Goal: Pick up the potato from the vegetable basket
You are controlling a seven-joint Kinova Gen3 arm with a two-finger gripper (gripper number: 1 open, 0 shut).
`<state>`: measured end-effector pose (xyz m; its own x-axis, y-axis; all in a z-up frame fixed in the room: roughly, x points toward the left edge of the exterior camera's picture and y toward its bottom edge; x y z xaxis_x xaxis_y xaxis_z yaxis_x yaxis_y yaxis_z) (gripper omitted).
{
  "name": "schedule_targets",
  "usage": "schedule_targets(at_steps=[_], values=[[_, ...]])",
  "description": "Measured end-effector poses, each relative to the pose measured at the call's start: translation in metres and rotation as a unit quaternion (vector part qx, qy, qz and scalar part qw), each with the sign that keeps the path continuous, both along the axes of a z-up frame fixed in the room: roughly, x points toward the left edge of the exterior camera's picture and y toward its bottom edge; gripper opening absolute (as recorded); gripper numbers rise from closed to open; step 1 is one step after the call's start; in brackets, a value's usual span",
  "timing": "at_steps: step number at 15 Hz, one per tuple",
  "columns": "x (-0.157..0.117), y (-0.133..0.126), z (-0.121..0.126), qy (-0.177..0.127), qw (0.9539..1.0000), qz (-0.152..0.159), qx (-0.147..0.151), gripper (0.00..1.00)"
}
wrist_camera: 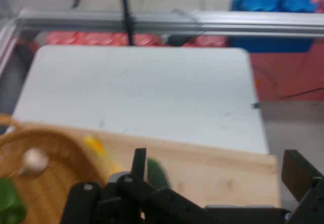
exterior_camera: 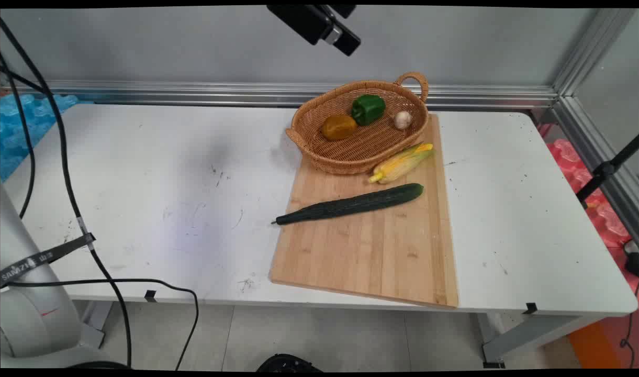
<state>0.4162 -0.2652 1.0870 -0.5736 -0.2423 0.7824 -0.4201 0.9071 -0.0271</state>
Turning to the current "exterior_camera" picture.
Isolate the aluminium frame post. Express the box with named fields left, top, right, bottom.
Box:
left=553, top=8, right=637, bottom=98

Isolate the bamboo cutting board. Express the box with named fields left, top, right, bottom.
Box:
left=269, top=113, right=459, bottom=309

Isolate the black round object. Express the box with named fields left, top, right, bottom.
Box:
left=256, top=353, right=324, bottom=372

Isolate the thin black cable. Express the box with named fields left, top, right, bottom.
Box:
left=619, top=282, right=639, bottom=369

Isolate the red foam mat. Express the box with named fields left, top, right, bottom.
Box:
left=538, top=124, right=639, bottom=294

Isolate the yellow corn cob with husk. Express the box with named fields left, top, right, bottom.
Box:
left=368, top=142, right=435, bottom=185

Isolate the grey printed velcro strap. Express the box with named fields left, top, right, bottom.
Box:
left=0, top=234, right=96, bottom=288

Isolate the black power adapter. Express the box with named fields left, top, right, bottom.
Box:
left=623, top=239, right=639, bottom=278

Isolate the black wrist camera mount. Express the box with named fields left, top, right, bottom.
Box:
left=266, top=5, right=362, bottom=57

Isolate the brown yellow potato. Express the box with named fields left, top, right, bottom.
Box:
left=321, top=115, right=358, bottom=141

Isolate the black cable with white tag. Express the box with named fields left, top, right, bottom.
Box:
left=0, top=17, right=133, bottom=369

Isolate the blue foam mat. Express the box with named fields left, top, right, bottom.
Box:
left=0, top=93, right=80, bottom=182

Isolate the green bell pepper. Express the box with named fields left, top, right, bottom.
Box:
left=351, top=95, right=387, bottom=126

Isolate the wicker basket with handles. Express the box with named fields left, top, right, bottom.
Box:
left=285, top=72, right=430, bottom=175

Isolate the black tripod stand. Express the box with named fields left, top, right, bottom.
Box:
left=576, top=135, right=639, bottom=209

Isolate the grey table leg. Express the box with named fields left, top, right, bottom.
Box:
left=478, top=313, right=609, bottom=368
left=77, top=301, right=114, bottom=350

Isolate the aluminium frame rail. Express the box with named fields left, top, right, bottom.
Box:
left=552, top=96, right=639, bottom=245
left=0, top=79, right=559, bottom=110

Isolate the dark green cucumber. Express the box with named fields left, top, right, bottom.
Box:
left=271, top=183, right=424, bottom=226

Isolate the orange floor mat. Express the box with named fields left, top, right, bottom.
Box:
left=567, top=309, right=639, bottom=369

